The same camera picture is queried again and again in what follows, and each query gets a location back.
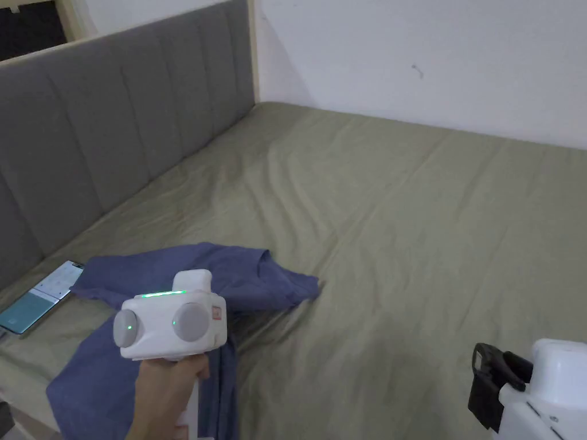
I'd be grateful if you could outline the phone with teal screen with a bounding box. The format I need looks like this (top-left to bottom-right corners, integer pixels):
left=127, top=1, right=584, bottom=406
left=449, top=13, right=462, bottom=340
left=0, top=260, right=86, bottom=340

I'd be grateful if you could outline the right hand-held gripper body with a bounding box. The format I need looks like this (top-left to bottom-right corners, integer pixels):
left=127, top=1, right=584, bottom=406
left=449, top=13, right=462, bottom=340
left=467, top=339, right=587, bottom=440

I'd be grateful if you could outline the dark blue shirt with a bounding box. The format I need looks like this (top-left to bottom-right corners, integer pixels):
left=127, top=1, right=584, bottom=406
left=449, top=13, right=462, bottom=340
left=45, top=241, right=322, bottom=440

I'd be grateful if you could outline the grey padded headboard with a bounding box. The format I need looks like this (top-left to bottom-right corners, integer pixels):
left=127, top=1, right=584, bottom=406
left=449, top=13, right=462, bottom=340
left=0, top=0, right=263, bottom=294

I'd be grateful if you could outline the bed with pale green sheet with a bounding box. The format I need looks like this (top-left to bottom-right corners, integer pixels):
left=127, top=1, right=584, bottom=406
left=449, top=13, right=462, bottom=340
left=0, top=101, right=587, bottom=440

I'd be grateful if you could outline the person's left hand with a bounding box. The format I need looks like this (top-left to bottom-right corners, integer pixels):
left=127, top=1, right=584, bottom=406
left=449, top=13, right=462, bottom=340
left=126, top=353, right=212, bottom=440

